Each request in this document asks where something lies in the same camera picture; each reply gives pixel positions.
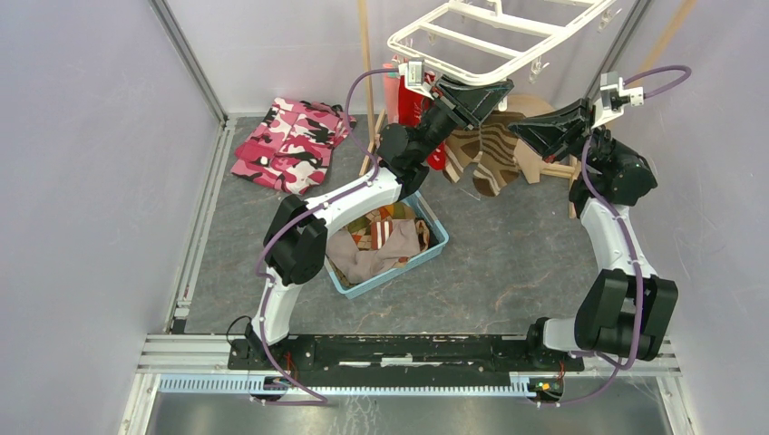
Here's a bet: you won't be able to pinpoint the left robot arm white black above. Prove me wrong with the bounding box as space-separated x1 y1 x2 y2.
246 78 514 370

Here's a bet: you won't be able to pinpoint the pink sock green patches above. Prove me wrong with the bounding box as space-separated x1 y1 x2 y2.
382 56 401 123

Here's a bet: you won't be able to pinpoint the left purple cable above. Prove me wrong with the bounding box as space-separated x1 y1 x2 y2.
254 67 404 407

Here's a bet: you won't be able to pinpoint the brown beige socks pile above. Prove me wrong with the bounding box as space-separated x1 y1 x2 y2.
326 202 431 286

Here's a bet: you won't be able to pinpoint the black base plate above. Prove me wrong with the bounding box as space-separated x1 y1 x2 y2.
228 334 585 389

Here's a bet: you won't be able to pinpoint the red sock white trim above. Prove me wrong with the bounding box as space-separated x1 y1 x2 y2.
397 77 433 127

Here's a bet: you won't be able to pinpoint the pink camouflage cloth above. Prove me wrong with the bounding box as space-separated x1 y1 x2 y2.
230 98 357 195

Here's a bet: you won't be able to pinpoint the wooden hanger stand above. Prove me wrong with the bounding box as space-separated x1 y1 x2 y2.
357 1 696 186

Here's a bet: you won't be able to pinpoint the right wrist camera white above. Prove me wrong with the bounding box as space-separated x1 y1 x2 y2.
591 72 645 129

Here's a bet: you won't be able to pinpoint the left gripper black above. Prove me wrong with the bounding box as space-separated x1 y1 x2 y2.
413 74 512 163

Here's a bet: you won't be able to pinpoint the beige cloth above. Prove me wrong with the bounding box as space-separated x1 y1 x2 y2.
507 94 578 184

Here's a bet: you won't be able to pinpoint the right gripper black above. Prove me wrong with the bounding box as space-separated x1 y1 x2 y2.
507 97 639 172

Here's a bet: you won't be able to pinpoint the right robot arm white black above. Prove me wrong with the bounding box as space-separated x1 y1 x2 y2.
508 99 678 370

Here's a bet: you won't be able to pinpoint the blue plastic basket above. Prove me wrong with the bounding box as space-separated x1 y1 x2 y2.
325 191 449 299

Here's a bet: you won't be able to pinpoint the white clip hanger frame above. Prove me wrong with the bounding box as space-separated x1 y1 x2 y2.
386 0 622 86

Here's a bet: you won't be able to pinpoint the brown striped sock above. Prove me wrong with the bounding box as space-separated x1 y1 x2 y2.
443 129 482 183
472 111 524 197

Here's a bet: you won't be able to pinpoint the red sock white stars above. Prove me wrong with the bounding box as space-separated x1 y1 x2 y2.
426 142 447 171

